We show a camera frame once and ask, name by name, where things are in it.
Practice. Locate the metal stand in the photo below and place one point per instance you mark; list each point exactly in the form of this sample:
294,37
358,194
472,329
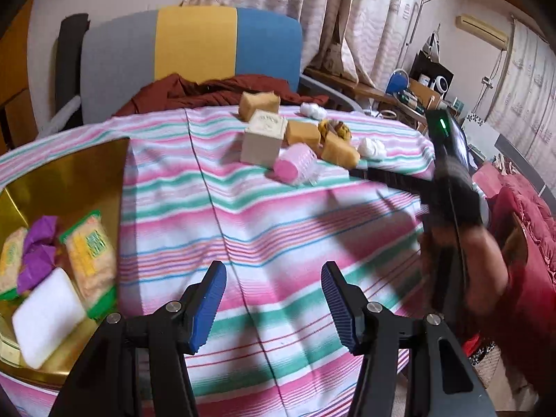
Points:
419,21

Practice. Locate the cream cube box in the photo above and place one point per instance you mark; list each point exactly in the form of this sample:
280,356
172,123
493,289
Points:
263,141

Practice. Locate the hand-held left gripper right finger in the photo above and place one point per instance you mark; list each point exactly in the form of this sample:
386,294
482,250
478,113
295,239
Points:
343,308

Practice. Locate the air conditioner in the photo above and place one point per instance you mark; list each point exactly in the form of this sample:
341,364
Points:
482,30

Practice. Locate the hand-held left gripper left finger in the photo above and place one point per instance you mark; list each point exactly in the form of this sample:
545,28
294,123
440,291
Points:
208,308

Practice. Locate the pink ribbed roll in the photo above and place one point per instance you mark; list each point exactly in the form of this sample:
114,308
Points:
295,166

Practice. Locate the printed cardboard box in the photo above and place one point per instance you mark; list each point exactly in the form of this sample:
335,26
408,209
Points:
335,56

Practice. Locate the person's right forearm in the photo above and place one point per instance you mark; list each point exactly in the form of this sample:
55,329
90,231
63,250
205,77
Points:
486,269

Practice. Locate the purple candy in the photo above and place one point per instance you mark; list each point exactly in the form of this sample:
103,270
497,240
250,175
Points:
43,231
37,267

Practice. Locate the gold tin box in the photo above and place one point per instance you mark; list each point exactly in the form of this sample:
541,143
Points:
65,169

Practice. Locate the brown cardboard box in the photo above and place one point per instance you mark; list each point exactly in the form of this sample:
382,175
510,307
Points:
425,95

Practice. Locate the brown yellow snack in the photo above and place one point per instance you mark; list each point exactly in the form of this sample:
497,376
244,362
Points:
335,129

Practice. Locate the blue container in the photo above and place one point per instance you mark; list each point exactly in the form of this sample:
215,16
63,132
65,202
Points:
398,82

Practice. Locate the grey yellow blue chair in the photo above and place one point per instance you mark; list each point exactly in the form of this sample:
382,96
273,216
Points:
195,43

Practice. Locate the wooden desk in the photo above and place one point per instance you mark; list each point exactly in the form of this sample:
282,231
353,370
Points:
365,91

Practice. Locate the green-edged cracker packet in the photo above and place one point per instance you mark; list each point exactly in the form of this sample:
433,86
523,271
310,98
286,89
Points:
11,260
89,256

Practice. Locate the black rolled mat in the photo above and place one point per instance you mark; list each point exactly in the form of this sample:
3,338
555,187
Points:
71,61

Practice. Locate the red-brown jacket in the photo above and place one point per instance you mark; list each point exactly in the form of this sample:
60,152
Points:
195,91

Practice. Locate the orange-tan soap block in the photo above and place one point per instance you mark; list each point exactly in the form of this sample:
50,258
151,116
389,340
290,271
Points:
302,134

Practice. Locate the red quilted blanket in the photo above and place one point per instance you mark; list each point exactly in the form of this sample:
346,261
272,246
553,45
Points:
530,208

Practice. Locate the striped tablecloth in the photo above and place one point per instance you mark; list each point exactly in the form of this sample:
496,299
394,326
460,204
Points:
260,247

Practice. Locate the white foam block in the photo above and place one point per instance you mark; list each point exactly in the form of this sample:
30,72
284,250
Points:
47,317

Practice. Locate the wooden wardrobe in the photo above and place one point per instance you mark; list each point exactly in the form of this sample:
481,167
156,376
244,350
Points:
13,74

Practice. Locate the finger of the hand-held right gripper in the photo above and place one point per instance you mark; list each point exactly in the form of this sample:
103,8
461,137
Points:
391,179

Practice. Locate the black bag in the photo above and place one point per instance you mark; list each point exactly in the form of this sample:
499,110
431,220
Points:
428,65

